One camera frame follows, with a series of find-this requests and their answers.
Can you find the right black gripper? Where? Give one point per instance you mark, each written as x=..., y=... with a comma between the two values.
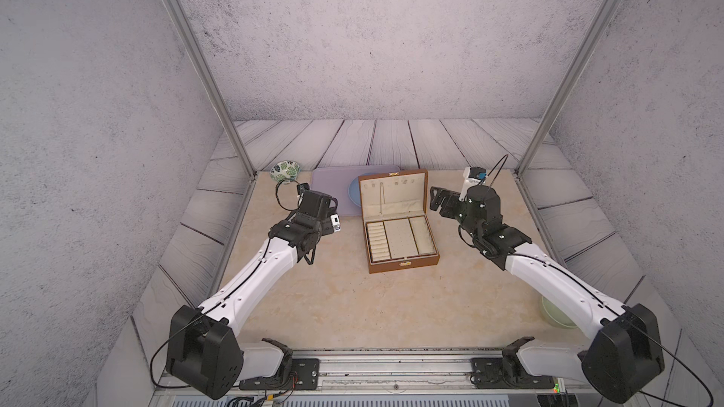
x=436, y=202

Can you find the pale green bowl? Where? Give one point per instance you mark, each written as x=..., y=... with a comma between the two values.
x=554, y=315

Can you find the green leaf pattern bowl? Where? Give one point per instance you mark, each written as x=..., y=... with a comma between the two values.
x=285, y=171

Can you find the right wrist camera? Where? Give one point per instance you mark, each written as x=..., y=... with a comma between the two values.
x=473, y=176

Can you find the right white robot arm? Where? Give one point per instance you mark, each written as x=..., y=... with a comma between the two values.
x=624, y=353

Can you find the left aluminium frame post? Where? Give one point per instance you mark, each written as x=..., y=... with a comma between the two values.
x=185, y=32

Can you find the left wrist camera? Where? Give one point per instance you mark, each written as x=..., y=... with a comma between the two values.
x=336, y=223

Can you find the aluminium mounting rail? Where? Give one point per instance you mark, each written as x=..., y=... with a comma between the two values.
x=424, y=377

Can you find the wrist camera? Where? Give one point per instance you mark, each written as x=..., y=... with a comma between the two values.
x=336, y=223
x=473, y=176

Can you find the brown wooden jewelry box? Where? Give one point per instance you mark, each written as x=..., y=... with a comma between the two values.
x=397, y=232

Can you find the blue plate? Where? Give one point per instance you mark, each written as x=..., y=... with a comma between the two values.
x=354, y=192

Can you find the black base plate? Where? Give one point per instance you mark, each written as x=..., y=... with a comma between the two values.
x=506, y=373
x=298, y=374

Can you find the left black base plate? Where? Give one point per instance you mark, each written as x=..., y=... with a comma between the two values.
x=298, y=374

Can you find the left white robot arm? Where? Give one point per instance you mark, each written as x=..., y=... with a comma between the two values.
x=203, y=350

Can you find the lilac plastic tray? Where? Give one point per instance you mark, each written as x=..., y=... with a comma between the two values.
x=335, y=181

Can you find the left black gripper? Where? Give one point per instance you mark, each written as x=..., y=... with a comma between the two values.
x=327, y=223

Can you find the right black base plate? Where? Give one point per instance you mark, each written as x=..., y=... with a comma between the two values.
x=506, y=373

